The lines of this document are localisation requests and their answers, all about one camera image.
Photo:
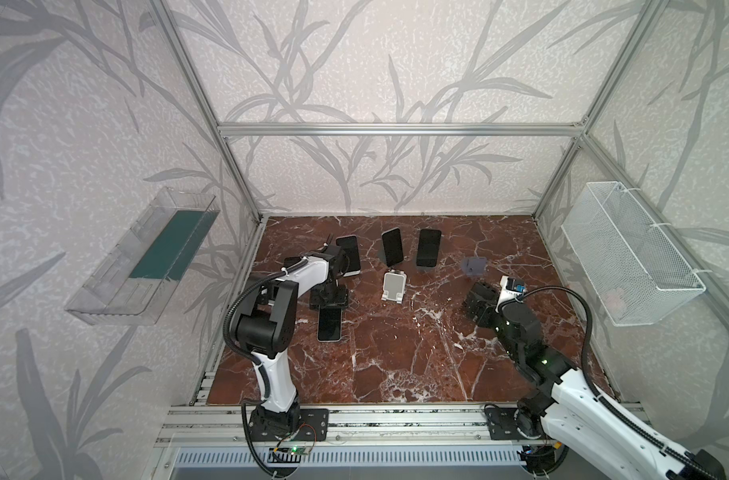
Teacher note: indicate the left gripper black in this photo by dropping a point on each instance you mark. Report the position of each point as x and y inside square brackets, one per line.
[328, 294]

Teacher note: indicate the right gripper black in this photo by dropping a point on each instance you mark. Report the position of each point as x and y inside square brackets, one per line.
[481, 301]

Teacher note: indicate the phone with white edge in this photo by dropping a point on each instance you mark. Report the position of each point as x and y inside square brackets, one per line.
[349, 245]

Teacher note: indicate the white silver phone stand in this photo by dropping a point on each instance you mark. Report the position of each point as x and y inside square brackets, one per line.
[394, 284]

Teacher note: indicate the grey purple phone stand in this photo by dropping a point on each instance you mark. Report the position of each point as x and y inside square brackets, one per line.
[474, 267]

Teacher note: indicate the black phone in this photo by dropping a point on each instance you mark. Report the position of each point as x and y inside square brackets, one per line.
[428, 248]
[392, 247]

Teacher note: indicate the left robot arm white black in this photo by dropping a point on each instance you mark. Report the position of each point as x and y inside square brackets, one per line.
[260, 325]

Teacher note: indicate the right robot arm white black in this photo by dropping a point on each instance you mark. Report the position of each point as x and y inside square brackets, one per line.
[565, 404]

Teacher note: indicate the green mat in tray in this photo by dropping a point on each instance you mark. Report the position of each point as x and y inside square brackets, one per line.
[172, 251]

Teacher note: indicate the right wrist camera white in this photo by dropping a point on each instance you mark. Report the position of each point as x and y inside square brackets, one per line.
[511, 289]

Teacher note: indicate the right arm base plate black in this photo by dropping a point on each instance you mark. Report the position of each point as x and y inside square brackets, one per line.
[510, 423]

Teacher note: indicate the white wire mesh basket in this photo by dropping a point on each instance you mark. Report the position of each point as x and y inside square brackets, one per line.
[639, 276]

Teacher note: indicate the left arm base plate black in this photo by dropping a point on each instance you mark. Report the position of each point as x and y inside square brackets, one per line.
[299, 424]

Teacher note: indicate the clear acrylic wall tray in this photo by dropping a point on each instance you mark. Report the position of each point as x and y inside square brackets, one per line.
[137, 279]

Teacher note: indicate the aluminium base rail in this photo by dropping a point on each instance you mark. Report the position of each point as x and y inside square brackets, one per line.
[408, 424]

